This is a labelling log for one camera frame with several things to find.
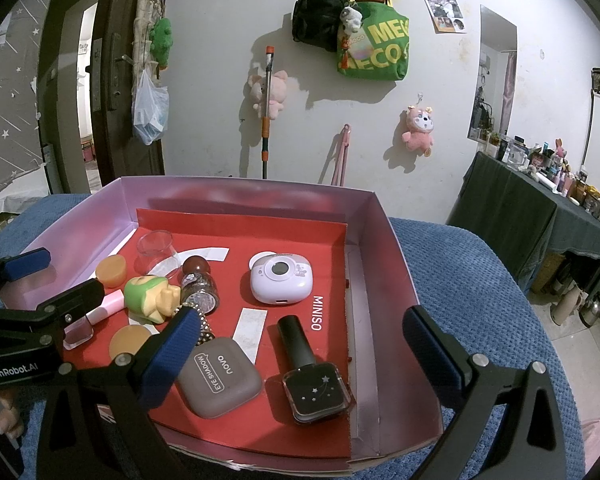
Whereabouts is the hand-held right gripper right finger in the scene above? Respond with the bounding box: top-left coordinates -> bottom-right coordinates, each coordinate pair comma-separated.
402,305 -> 567,480

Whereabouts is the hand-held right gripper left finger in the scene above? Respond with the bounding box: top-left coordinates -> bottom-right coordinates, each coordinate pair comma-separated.
32,305 -> 203,480

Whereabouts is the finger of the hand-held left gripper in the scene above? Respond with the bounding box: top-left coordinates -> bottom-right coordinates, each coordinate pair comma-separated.
0,249 -> 52,311
0,278 -> 106,348

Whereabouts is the purple nail polish bottle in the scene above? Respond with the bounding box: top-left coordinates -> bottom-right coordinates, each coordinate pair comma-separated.
62,290 -> 126,351

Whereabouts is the amber round container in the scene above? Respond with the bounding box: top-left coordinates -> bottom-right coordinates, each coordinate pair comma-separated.
108,323 -> 153,361
95,255 -> 128,288

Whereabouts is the grey eye shadow case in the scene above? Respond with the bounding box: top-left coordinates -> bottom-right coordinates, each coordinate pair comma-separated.
174,336 -> 263,419

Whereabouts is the green bear toy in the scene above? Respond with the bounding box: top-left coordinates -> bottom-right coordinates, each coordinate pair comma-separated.
123,275 -> 183,322

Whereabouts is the brown cap glitter bottle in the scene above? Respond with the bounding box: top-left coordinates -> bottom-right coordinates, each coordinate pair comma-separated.
180,255 -> 221,316

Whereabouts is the clear plastic cup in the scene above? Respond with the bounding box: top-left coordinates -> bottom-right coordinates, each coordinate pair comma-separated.
136,230 -> 175,276

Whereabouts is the black nail polish bottle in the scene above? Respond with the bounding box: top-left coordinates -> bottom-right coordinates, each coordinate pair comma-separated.
276,315 -> 353,426

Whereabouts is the pink cardboard box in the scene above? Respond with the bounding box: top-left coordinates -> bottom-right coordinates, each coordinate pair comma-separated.
15,175 -> 443,478

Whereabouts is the white mini camera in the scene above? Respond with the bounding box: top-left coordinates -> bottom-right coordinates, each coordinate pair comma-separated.
240,251 -> 315,306

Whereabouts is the person's left hand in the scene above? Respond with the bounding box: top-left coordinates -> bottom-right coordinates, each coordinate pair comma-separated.
0,387 -> 27,437

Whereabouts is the white plastic sheet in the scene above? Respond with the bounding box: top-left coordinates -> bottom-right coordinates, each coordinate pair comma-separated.
0,170 -> 51,241

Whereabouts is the blue fleece blanket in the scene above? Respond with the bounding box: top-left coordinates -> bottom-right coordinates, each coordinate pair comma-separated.
0,192 -> 571,480

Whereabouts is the beige thermos flask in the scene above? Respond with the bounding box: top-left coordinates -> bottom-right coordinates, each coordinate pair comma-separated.
550,280 -> 584,326

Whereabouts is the grey starry curtain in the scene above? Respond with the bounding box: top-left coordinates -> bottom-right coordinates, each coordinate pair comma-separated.
0,0 -> 68,211

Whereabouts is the dark cloth covered table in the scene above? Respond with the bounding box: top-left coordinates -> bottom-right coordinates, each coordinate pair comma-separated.
445,152 -> 600,296

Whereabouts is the steel kettle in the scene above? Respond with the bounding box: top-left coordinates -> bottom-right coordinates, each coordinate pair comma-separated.
577,291 -> 600,330

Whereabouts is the dark wooden door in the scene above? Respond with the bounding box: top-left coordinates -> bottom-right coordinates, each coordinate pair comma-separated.
35,0 -> 181,196

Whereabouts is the clear plastic bag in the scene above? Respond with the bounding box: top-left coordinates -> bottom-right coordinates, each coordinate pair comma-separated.
131,67 -> 171,146

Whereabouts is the pink folded rack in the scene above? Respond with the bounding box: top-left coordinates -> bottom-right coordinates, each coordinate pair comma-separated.
330,124 -> 353,187

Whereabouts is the row of cosmetic bottles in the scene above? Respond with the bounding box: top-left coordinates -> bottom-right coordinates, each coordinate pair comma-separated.
467,132 -> 600,226

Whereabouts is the pink bear plush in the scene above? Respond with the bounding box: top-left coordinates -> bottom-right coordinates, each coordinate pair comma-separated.
401,105 -> 437,157

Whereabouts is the green plush toy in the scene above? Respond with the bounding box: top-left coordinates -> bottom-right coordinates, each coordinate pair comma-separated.
149,17 -> 174,68

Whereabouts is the pink pig plush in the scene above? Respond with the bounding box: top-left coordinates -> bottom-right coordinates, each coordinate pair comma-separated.
247,71 -> 288,121

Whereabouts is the green tote bag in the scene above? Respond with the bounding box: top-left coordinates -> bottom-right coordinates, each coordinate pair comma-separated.
336,0 -> 412,82

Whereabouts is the black backpack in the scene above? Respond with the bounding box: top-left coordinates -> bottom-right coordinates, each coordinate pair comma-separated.
291,0 -> 348,51

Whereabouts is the orange handled mop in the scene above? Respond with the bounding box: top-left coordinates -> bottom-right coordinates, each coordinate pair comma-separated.
260,46 -> 276,181

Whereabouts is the white plush keychain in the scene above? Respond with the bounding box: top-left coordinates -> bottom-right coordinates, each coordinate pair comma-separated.
341,5 -> 365,36

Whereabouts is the wall photo poster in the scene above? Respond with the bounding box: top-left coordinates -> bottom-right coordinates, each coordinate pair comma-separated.
420,0 -> 467,35

